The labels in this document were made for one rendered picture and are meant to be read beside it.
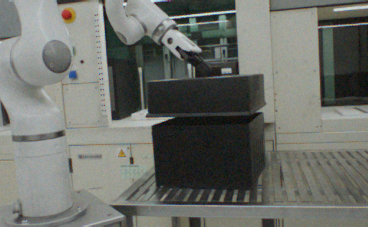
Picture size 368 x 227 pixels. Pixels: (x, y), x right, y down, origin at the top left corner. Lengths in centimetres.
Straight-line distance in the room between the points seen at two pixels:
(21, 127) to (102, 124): 78
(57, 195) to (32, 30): 37
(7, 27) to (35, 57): 101
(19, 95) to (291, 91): 96
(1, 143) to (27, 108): 102
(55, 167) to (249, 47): 84
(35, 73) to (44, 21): 12
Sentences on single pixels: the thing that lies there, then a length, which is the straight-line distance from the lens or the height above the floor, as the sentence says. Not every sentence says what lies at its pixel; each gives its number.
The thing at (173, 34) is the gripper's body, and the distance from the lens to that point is 112.
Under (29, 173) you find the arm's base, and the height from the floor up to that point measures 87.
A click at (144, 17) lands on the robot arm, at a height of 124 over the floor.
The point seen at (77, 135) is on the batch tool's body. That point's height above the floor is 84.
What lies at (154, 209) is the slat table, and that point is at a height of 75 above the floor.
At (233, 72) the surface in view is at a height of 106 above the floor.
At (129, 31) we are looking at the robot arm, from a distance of 113.
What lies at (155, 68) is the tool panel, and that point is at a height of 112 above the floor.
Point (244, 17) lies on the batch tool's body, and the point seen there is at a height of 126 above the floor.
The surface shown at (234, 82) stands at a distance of 96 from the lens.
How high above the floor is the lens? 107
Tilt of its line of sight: 5 degrees down
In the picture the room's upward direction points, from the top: 4 degrees counter-clockwise
